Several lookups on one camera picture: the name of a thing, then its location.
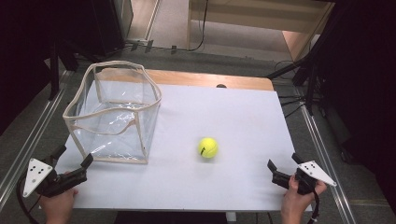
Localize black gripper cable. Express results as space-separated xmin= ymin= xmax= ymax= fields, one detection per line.
xmin=16 ymin=176 xmax=43 ymax=224
xmin=307 ymin=189 xmax=321 ymax=224

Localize black metal stand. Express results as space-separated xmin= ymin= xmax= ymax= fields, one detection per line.
xmin=265 ymin=18 xmax=335 ymax=116
xmin=47 ymin=38 xmax=78 ymax=102

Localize white table mat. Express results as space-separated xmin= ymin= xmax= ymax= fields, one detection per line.
xmin=55 ymin=78 xmax=312 ymax=213

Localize person's dark clothing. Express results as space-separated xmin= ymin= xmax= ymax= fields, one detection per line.
xmin=113 ymin=211 xmax=229 ymax=224

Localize dark cabinet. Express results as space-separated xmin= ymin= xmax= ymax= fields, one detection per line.
xmin=71 ymin=0 xmax=126 ymax=60

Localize person's left hand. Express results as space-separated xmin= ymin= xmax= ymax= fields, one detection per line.
xmin=37 ymin=188 xmax=79 ymax=224

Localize wooden table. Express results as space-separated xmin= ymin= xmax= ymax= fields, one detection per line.
xmin=92 ymin=67 xmax=276 ymax=92

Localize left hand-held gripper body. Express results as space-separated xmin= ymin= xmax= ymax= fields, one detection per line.
xmin=22 ymin=154 xmax=88 ymax=199

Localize beige wooden shelf unit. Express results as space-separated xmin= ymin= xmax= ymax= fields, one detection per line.
xmin=186 ymin=0 xmax=336 ymax=62

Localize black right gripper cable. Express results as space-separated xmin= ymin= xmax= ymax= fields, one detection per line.
xmin=307 ymin=189 xmax=321 ymax=224

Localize black floor cables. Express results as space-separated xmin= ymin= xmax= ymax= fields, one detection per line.
xmin=273 ymin=59 xmax=311 ymax=119

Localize black hanging cable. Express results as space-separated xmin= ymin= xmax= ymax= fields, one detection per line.
xmin=186 ymin=0 xmax=209 ymax=52

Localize aluminium floor rail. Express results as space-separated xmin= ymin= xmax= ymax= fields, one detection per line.
xmin=293 ymin=88 xmax=359 ymax=224
xmin=0 ymin=71 xmax=74 ymax=211

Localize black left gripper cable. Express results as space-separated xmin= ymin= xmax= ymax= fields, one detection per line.
xmin=16 ymin=176 xmax=43 ymax=224

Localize transparent storage box beige trim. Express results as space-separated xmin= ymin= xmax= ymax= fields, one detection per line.
xmin=62 ymin=60 xmax=163 ymax=165

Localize yellow tennis ball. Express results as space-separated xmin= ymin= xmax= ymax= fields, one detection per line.
xmin=197 ymin=136 xmax=219 ymax=160

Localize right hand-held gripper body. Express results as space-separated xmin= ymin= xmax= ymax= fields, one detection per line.
xmin=271 ymin=160 xmax=338 ymax=196

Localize person's right hand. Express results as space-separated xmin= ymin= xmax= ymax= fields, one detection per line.
xmin=280 ymin=175 xmax=328 ymax=224

